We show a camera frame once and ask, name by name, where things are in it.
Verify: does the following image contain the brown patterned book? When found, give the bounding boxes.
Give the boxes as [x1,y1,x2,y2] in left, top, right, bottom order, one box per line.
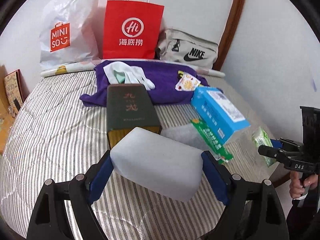
[4,69,24,113]

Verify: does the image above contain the person's right hand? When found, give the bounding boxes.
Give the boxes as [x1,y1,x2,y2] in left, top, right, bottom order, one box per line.
[289,171,318,199]

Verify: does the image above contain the green tissue pack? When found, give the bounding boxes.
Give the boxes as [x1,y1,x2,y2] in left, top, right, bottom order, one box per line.
[252,127,276,167]

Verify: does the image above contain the purple towel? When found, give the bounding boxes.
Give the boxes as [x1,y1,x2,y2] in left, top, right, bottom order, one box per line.
[80,60,209,107]

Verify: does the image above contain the white cotton gloves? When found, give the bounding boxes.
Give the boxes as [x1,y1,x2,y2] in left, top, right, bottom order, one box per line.
[103,61,156,90]

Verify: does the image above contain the brown wooden door frame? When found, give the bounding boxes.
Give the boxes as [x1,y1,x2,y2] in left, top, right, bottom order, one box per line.
[213,0,245,71]

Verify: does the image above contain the white Miniso plastic bag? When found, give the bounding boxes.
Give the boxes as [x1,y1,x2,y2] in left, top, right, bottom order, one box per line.
[39,0,99,71]

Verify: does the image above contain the green fruit wet wipe packet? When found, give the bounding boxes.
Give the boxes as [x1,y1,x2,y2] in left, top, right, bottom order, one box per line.
[190,119,233,164]

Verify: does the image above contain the grey Nike waist bag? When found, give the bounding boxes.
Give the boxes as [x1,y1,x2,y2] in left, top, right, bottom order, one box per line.
[157,29,218,69]

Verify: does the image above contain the blue tissue box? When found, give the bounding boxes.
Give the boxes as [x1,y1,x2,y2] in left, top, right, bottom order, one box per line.
[191,87,250,144]

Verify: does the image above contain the red Haidilao paper bag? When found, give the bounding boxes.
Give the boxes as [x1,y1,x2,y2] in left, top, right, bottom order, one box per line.
[102,0,164,59]

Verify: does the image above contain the rolled paper poster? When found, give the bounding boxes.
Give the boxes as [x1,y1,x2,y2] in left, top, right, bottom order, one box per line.
[40,59,226,78]

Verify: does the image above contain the yellow black pouch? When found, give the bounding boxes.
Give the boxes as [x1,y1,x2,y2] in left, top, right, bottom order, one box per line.
[178,70,185,80]

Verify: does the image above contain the lemon print tissue packet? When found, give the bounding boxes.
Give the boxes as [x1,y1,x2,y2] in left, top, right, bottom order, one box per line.
[175,73,201,92]

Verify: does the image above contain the white foam block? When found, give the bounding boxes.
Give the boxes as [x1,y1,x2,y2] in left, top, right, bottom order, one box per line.
[110,127,203,202]

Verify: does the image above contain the dark green tea box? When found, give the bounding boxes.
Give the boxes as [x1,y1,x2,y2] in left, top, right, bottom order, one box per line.
[107,84,162,148]

